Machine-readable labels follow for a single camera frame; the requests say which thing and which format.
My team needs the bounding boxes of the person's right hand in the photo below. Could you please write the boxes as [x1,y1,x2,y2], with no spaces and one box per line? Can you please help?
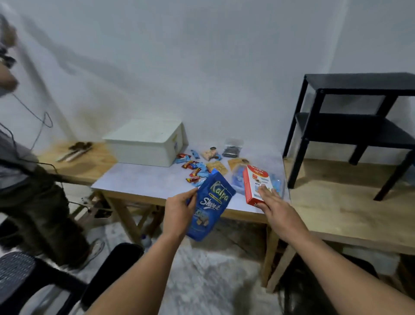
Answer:
[257,185,303,244]

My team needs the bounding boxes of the person's left hand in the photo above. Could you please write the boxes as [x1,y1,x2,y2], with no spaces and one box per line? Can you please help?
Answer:
[162,188,199,241]

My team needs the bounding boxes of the red and white carton box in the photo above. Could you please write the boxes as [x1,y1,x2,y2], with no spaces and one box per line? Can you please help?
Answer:
[243,164,274,207]

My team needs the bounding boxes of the blue snack pouch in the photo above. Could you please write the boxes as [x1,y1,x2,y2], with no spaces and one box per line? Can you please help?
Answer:
[186,169,236,242]

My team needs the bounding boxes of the person's left forearm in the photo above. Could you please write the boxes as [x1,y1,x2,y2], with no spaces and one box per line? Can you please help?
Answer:
[84,233,184,315]

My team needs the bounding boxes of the person's right forearm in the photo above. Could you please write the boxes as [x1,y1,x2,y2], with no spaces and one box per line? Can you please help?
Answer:
[284,231,415,315]

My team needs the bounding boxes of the pile of small candy wrappers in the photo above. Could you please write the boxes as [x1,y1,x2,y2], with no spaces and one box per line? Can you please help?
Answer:
[174,150,211,188]

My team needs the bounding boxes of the tan cracker packet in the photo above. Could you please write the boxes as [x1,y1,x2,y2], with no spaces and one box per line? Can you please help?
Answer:
[206,161,229,176]

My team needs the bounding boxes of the white-topped wooden table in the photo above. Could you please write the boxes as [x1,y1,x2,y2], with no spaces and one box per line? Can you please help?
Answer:
[91,146,291,294]

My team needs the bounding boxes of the orange-brown snack packet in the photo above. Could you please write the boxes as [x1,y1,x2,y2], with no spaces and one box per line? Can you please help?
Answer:
[228,158,250,172]

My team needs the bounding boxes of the tan snack packet blue wrap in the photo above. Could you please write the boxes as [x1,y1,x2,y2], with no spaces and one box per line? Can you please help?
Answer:
[202,147,223,162]

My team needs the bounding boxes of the clear zip bag dark contents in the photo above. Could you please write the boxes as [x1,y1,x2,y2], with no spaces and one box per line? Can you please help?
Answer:
[222,139,244,158]

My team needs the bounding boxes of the white lidded storage box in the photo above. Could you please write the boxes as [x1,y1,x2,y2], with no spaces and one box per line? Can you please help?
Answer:
[102,118,189,167]

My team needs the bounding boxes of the low wooden bench table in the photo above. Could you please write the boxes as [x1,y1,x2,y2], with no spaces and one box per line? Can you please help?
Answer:
[266,158,415,294]

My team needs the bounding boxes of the black bag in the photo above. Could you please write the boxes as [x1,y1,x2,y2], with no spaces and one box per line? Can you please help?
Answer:
[279,255,380,315]

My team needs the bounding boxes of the plain wooden side table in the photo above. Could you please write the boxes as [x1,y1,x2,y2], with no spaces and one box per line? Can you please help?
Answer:
[36,141,118,232]

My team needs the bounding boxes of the black two-tier shelf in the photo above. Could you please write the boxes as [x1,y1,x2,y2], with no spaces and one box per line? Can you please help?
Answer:
[283,72,415,202]

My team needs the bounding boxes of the black mesh office chair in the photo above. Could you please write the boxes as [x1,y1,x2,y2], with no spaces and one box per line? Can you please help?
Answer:
[0,243,145,315]

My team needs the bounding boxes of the thin black cable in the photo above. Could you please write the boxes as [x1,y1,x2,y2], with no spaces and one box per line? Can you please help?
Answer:
[11,93,54,151]

